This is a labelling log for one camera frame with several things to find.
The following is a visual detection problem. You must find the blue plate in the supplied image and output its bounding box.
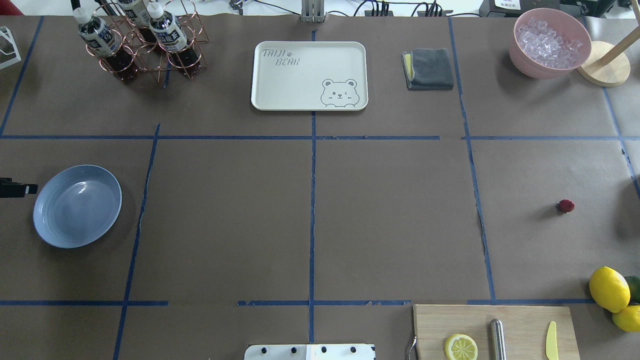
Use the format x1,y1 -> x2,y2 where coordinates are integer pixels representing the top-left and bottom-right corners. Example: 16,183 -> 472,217
32,164 -> 122,249

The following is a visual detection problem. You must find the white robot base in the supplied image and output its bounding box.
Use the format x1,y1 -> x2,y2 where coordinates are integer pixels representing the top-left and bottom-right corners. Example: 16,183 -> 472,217
243,343 -> 377,360

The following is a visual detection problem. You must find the red strawberry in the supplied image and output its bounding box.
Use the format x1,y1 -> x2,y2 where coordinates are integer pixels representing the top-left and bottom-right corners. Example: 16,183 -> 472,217
556,199 -> 576,214

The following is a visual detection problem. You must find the tea bottle left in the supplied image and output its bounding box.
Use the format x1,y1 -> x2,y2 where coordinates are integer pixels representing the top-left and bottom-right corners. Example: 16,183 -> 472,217
72,7 -> 138,84

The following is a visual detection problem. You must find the tea bottle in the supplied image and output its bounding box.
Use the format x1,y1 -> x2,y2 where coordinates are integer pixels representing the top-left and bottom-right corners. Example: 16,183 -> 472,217
116,0 -> 158,44
72,7 -> 138,84
146,1 -> 201,78

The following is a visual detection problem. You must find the tea bottle back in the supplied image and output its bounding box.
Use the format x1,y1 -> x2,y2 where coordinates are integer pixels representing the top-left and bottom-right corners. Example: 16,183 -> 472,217
116,0 -> 158,44

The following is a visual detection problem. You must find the tea bottle right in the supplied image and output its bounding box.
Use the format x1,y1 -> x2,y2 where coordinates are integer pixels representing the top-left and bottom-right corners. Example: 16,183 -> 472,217
146,1 -> 201,78

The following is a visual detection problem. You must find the cream bear tray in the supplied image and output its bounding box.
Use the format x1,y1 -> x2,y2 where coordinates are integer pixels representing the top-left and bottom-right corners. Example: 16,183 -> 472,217
250,41 -> 370,112

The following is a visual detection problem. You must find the grey folded cloth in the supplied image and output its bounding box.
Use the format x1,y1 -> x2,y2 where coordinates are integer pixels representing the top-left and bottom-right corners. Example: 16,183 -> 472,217
401,48 -> 454,91

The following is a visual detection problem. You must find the lemon half slice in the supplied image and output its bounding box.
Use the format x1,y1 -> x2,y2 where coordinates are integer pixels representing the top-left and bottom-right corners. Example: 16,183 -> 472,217
443,333 -> 479,360

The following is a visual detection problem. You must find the steel cylinder tool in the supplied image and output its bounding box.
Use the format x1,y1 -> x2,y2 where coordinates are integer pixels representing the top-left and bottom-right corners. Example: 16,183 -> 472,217
489,318 -> 508,360

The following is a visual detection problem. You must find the wooden cutting board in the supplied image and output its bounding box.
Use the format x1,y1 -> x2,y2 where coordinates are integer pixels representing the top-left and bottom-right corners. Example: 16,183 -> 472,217
413,304 -> 581,360

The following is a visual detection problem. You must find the pink bowl with ice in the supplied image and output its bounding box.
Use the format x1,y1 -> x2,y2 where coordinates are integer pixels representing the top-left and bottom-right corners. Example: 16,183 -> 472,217
509,7 -> 592,79

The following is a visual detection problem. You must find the yellow plastic knife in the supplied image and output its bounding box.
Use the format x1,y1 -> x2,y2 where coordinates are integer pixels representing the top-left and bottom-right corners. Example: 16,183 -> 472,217
545,321 -> 559,360

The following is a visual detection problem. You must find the whole yellow lemon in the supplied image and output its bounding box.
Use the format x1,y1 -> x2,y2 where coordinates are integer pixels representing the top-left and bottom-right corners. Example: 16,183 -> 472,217
589,266 -> 631,313

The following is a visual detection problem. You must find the wooden stand with pole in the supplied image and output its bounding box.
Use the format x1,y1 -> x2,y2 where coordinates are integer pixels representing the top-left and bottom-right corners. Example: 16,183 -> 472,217
577,25 -> 640,87

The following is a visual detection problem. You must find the green avocado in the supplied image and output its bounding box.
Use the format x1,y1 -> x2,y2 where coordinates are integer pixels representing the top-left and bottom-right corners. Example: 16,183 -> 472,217
624,275 -> 640,304

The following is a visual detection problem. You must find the white wire cup rack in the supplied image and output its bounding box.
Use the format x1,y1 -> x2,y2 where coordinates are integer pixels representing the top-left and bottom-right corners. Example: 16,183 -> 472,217
0,26 -> 22,69

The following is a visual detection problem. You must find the copper wire bottle rack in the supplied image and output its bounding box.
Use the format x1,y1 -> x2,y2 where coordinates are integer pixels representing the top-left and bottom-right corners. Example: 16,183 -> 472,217
86,0 -> 209,85

